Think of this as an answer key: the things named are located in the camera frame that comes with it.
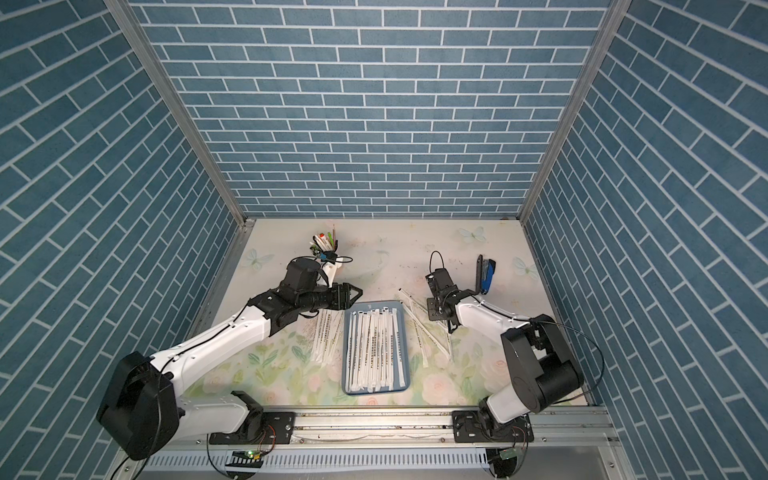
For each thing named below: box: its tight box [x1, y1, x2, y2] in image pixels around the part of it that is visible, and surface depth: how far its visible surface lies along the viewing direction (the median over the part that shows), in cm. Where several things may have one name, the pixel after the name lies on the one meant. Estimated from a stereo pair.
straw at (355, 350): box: [351, 311, 361, 392], surface depth 88 cm
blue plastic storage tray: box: [341, 300, 411, 395], surface depth 88 cm
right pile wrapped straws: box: [398, 288, 453, 368], surface depth 91 cm
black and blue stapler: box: [476, 254, 497, 295], surface depth 104 cm
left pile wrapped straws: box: [314, 309, 344, 365], surface depth 90 cm
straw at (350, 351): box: [346, 311, 356, 392], surface depth 88 cm
